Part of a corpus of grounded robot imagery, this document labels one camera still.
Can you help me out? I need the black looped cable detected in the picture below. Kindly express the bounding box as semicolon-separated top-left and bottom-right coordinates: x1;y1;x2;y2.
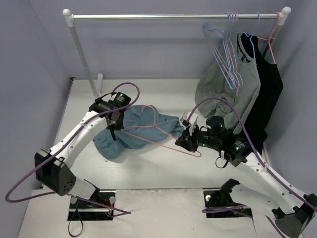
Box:
68;208;85;236

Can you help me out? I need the white metal clothes rack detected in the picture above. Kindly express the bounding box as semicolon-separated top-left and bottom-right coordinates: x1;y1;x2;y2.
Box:
62;6;291;98

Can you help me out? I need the black tank top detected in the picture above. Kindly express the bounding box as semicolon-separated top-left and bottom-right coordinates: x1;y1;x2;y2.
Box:
236;33;283;153

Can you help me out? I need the blue t shirt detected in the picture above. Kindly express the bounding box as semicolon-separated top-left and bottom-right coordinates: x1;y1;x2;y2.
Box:
93;105;183;159

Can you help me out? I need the pink hanger at rack end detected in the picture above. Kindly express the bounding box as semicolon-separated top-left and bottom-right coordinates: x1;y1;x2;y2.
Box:
258;12;283;64

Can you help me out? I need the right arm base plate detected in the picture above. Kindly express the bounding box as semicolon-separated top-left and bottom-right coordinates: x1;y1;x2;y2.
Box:
202;189;253;219

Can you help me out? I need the blue hanger holding tank top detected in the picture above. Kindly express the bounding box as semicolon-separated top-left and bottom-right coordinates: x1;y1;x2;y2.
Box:
241;11;262;59

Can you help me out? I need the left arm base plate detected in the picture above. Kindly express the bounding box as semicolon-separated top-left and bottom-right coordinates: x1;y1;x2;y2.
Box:
67;190;116;221

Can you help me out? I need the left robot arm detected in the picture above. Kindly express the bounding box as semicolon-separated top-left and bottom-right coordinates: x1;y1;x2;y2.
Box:
34;92;131;208

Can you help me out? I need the grey sweatshirt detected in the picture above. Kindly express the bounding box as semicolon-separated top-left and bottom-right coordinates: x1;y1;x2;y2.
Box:
195;32;261;134

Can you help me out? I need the pink wire hanger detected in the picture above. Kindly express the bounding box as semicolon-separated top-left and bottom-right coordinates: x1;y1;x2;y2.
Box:
124;105;202;158
203;12;243;90

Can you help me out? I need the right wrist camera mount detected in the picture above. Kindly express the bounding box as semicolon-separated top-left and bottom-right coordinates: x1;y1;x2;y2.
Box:
180;111;198;136

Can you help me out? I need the blue wire hanger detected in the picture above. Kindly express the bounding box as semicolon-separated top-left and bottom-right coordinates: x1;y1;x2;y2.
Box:
203;23;234;90

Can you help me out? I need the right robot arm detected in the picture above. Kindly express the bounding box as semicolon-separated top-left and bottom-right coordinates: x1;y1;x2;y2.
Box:
175;112;317;238

